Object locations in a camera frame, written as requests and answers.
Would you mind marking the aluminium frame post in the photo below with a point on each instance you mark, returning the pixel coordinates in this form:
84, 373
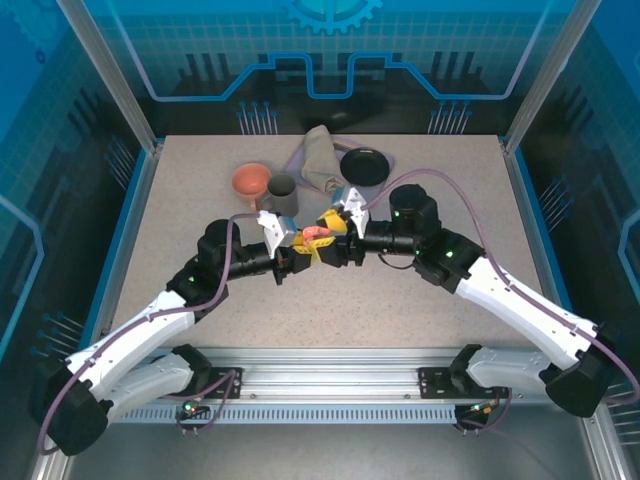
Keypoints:
113, 75
539, 75

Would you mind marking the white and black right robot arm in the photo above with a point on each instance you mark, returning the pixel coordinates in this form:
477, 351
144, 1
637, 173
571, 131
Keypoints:
525, 310

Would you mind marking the small circuit board with LED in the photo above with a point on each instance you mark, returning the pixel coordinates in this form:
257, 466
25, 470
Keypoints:
190, 407
482, 409

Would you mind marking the grey mug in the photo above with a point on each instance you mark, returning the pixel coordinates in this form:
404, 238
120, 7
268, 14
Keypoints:
282, 197

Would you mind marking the orange ceramic cup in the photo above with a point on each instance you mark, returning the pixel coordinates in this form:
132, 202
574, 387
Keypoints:
250, 179

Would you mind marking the pink earbud charging case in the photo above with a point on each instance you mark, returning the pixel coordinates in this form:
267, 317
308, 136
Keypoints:
315, 231

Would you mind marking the lavender plastic tray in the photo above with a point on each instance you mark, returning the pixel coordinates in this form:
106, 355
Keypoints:
295, 165

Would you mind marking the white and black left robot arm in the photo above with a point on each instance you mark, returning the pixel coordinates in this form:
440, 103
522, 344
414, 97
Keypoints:
130, 330

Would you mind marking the beige folded cloth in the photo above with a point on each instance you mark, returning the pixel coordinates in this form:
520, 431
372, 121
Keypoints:
320, 160

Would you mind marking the black round plate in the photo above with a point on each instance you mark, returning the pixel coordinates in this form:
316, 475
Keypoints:
364, 167

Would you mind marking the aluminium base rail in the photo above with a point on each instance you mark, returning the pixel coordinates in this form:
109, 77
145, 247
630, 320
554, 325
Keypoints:
325, 375

